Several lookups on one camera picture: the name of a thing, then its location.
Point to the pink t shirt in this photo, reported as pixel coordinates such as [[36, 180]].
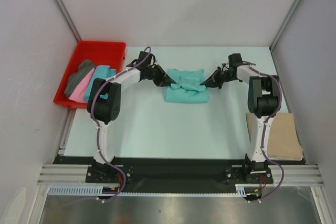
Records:
[[78, 93]]

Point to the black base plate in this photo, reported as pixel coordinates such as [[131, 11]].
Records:
[[174, 176]]

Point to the mint green t shirt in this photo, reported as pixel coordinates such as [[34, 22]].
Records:
[[187, 87]]

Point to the folded beige t shirt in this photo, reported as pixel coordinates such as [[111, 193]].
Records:
[[280, 141]]

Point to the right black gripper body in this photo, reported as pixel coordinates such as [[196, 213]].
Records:
[[225, 76]]

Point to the red plastic bin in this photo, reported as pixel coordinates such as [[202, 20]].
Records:
[[110, 53]]

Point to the right aluminium corner post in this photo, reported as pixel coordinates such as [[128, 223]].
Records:
[[287, 19]]

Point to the aluminium rail frame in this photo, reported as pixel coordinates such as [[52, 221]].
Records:
[[297, 199]]

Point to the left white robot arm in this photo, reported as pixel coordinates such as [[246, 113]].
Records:
[[104, 103]]

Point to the grey t shirt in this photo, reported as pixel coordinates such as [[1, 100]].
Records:
[[74, 79]]

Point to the blue t shirt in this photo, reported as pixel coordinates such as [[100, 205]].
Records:
[[101, 72]]

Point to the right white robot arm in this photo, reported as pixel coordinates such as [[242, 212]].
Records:
[[264, 100]]

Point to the left aluminium corner post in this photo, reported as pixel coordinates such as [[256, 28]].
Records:
[[67, 19]]

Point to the white slotted cable duct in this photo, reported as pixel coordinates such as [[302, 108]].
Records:
[[109, 191]]

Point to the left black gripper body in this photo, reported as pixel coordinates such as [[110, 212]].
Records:
[[152, 74]]

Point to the aluminium corner post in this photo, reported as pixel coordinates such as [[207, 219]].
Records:
[[67, 19], [287, 19]]

